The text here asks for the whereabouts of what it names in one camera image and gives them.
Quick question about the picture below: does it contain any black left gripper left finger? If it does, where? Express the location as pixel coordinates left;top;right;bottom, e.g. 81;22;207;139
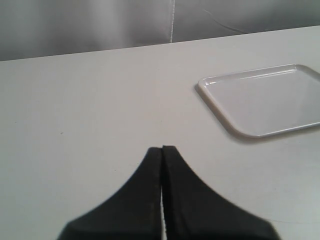
58;147;162;240

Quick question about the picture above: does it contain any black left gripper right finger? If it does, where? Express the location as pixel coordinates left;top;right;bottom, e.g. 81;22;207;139
162;146;280;240

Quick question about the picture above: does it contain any white plastic tray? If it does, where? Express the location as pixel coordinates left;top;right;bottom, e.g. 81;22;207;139
196;64;320;139

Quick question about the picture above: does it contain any white backdrop curtain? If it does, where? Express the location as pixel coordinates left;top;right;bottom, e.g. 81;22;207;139
0;0;320;61

